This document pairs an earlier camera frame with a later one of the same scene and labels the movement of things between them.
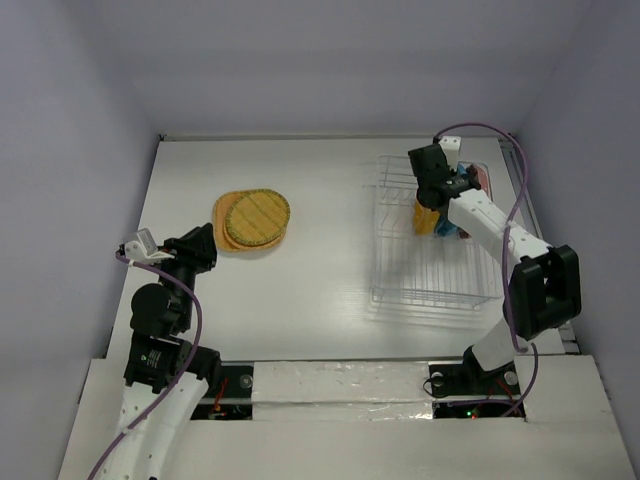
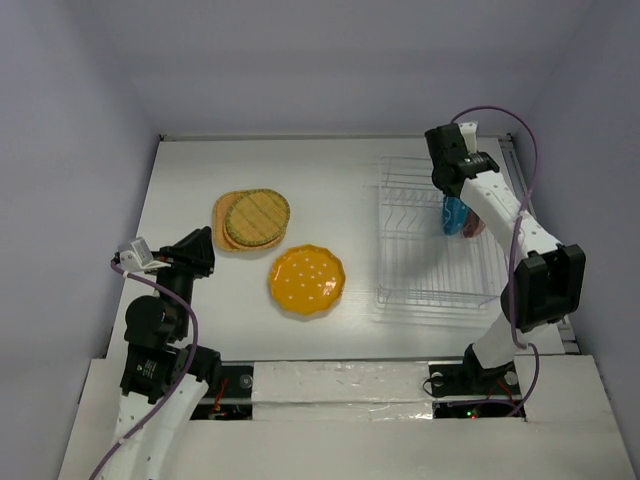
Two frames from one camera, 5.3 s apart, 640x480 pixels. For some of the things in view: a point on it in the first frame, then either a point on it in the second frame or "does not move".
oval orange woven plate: (265, 245) does not move
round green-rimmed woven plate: (257, 217) does not move
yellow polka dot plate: (425, 220) → (307, 279)
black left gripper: (200, 244) does not move
